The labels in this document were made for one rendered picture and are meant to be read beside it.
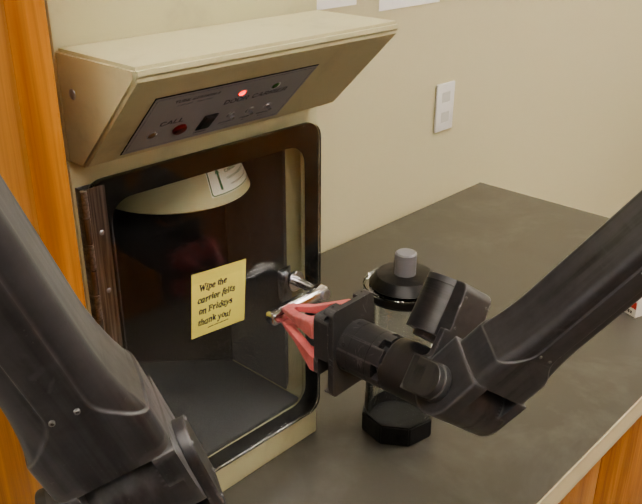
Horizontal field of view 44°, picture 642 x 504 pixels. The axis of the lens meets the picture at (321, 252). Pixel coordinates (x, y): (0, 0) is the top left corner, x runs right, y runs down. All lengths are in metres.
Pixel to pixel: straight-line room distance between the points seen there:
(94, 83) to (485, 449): 0.72
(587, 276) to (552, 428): 0.55
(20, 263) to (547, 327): 0.45
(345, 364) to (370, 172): 0.99
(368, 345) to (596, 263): 0.25
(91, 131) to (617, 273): 0.44
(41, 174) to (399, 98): 1.25
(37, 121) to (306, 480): 0.62
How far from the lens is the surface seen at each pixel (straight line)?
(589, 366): 1.35
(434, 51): 1.86
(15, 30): 0.60
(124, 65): 0.63
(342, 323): 0.81
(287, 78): 0.77
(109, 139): 0.69
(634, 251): 0.65
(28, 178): 0.62
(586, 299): 0.66
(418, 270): 1.04
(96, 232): 0.76
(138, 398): 0.39
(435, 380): 0.70
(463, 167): 2.07
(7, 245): 0.32
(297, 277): 0.95
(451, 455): 1.11
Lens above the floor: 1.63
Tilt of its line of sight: 25 degrees down
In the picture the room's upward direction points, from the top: straight up
